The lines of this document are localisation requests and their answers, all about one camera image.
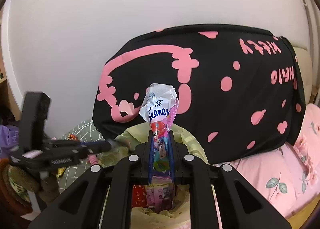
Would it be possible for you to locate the green checked tablecloth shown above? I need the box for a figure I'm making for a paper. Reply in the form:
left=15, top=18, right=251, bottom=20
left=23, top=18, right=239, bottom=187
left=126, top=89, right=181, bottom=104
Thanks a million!
left=56, top=119, right=105, bottom=192

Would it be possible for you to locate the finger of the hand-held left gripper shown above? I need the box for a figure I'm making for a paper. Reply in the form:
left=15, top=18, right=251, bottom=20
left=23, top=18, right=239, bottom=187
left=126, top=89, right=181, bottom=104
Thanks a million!
left=80, top=144, right=113, bottom=156
left=45, top=139, right=112, bottom=146

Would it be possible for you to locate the wooden shelf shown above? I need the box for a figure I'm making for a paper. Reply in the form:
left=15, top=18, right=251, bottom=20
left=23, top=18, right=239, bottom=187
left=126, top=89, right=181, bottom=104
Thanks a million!
left=0, top=64, right=10, bottom=120

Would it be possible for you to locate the pink floral blanket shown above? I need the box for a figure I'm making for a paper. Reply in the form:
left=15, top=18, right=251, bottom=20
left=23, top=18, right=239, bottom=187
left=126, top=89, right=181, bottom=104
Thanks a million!
left=212, top=103, right=320, bottom=219

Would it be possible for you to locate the beige headboard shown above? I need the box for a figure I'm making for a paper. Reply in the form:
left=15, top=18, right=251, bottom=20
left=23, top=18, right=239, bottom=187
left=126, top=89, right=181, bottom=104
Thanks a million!
left=292, top=46, right=314, bottom=106

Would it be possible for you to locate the striped curtain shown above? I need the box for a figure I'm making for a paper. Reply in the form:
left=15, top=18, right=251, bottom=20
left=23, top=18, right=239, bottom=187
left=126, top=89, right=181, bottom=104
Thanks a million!
left=294, top=0, right=320, bottom=110

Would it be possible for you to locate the dark purple jacket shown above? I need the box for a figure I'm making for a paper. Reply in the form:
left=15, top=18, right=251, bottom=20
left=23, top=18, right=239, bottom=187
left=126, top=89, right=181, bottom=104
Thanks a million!
left=0, top=124, right=20, bottom=160

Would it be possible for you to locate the printed tissue packet wrapper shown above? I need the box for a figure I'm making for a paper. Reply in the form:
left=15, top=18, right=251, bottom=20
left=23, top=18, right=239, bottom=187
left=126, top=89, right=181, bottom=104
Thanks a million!
left=139, top=83, right=180, bottom=177

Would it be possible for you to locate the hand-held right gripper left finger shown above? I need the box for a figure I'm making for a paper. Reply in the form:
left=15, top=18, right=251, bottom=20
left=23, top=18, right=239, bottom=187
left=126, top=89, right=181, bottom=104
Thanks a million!
left=27, top=130, right=153, bottom=229

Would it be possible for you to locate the bin with yellow trash bag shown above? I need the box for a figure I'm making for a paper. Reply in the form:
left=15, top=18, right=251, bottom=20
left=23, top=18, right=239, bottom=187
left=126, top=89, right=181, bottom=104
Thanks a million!
left=99, top=122, right=208, bottom=229

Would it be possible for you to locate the purple pink snack packet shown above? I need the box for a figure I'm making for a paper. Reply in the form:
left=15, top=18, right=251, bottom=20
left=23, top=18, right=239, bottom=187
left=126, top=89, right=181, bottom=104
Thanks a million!
left=146, top=183, right=175, bottom=212

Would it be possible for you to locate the black pink printed cushion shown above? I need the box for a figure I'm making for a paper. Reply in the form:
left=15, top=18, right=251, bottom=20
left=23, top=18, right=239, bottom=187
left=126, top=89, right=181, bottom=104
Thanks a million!
left=93, top=24, right=306, bottom=165

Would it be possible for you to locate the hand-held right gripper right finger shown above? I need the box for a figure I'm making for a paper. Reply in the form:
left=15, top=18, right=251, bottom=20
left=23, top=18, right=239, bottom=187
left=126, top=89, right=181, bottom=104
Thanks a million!
left=170, top=130, right=293, bottom=229

